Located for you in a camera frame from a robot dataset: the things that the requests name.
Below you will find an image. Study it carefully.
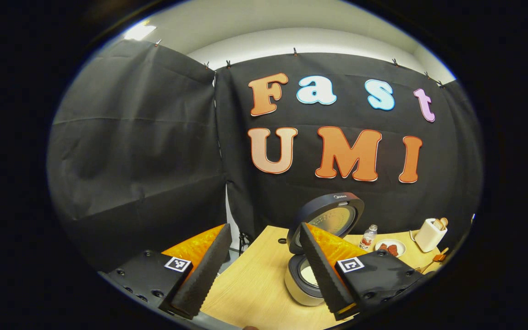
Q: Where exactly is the wooden spoon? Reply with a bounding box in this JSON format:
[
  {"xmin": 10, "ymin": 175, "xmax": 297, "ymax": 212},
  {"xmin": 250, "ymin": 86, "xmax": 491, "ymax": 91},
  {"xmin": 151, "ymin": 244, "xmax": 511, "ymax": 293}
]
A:
[{"xmin": 422, "ymin": 247, "xmax": 449, "ymax": 271}]

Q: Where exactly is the black backdrop cloth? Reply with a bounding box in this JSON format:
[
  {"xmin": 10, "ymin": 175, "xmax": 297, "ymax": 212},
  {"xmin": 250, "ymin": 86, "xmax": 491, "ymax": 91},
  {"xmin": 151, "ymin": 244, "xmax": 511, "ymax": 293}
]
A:
[{"xmin": 48, "ymin": 39, "xmax": 484, "ymax": 271}]

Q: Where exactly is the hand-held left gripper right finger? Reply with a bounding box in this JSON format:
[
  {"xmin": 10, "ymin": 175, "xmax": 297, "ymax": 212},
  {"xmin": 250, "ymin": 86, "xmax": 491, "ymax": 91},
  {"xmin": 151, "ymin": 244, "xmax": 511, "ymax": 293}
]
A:
[{"xmin": 299, "ymin": 223, "xmax": 429, "ymax": 321}]

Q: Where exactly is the clear plastic drink bottle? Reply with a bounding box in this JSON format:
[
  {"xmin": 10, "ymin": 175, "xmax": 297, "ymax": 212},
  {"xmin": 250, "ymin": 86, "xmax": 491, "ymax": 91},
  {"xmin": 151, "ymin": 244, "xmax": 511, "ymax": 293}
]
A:
[{"xmin": 359, "ymin": 225, "xmax": 378, "ymax": 252}]

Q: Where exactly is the white toaster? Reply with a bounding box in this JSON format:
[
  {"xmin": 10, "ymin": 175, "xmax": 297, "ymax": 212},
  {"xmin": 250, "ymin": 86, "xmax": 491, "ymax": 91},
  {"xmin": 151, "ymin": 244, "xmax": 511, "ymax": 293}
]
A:
[{"xmin": 414, "ymin": 219, "xmax": 449, "ymax": 253}]

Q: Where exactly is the ceiling light panel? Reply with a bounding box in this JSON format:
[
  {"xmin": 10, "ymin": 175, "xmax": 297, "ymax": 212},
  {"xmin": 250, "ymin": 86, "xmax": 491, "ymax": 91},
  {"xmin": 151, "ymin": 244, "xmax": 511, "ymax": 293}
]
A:
[{"xmin": 124, "ymin": 23, "xmax": 157, "ymax": 41}]

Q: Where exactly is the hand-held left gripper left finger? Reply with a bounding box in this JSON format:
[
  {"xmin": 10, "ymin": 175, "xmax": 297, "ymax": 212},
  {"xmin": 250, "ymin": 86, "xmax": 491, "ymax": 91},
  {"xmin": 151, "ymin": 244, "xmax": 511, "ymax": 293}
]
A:
[{"xmin": 101, "ymin": 223, "xmax": 232, "ymax": 320}]

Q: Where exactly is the dark grey rice cooker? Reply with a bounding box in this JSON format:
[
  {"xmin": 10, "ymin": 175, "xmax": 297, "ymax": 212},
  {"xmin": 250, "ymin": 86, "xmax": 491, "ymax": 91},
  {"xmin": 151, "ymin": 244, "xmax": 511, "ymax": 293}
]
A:
[{"xmin": 284, "ymin": 192, "xmax": 365, "ymax": 307}]

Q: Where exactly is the white round plate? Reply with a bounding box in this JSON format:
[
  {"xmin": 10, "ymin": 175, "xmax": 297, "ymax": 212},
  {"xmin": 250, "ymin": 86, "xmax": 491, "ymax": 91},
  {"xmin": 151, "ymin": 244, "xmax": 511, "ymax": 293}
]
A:
[{"xmin": 375, "ymin": 239, "xmax": 407, "ymax": 258}]

